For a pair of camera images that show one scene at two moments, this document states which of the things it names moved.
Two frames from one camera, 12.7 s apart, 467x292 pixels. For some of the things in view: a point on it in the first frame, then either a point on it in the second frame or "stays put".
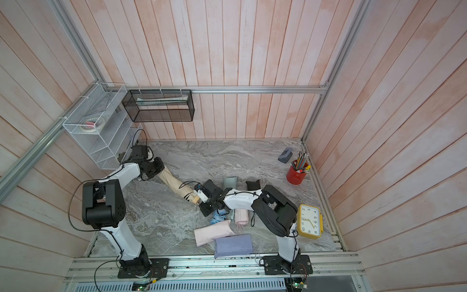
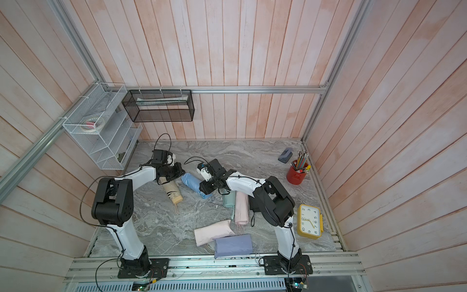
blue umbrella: [218, 216] to [193, 182]
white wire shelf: [100, 126] stays put
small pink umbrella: [241, 216] stays put
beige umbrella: [192, 197] to [171, 190]
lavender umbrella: [233, 246] stays put
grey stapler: [286, 155] stays put
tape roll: [92, 124] stays put
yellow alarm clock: [310, 221] stays put
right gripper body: [207, 208] to [210, 186]
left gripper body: [154, 167] to [172, 172]
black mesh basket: [159, 105] stays put
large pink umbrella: [208, 233] stays put
